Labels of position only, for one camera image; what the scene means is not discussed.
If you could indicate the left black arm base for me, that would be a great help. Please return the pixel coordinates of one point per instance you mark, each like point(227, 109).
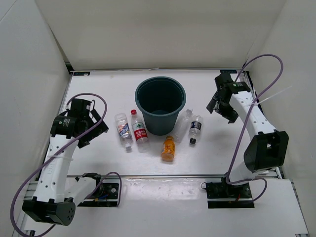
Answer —
point(108, 198)

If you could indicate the blue label clear bottle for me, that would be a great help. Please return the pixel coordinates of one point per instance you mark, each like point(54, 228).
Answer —
point(123, 130)

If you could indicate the black cap small bottle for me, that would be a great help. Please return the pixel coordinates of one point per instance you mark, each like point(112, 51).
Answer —
point(195, 129)

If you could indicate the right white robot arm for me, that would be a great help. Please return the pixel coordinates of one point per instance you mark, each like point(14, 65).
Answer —
point(267, 147)

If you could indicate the dark green plastic bin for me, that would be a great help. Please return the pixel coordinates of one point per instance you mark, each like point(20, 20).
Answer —
point(160, 99)

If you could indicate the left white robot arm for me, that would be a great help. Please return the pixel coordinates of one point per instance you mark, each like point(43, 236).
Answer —
point(51, 202)

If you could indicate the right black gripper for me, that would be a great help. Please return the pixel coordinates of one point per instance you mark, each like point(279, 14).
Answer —
point(231, 115)

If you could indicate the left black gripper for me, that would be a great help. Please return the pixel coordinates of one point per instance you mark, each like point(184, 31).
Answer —
point(101, 128)

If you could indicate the red cap water bottle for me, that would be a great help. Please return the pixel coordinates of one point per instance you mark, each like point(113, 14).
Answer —
point(139, 131)

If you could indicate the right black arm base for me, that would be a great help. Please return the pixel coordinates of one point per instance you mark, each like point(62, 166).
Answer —
point(221, 195)

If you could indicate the orange juice bottle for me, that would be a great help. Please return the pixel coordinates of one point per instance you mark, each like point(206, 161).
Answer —
point(168, 149)

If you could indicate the crushed clear plastic bottle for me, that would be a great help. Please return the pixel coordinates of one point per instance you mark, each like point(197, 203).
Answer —
point(181, 125)

